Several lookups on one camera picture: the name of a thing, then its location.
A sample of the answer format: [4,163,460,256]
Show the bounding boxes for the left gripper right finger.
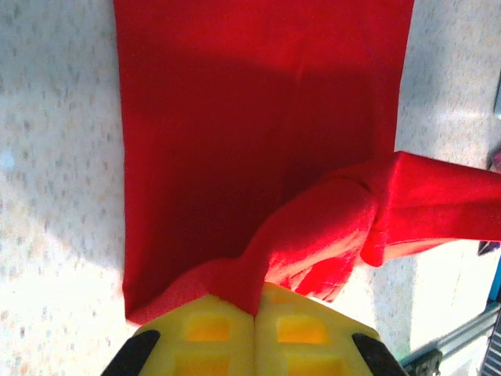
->
[254,284,408,376]

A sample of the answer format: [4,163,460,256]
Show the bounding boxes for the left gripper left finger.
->
[101,295,258,376]

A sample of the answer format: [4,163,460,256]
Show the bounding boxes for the red printed t-shirt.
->
[111,0,501,326]

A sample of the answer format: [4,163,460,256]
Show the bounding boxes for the aluminium rail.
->
[402,303,501,376]

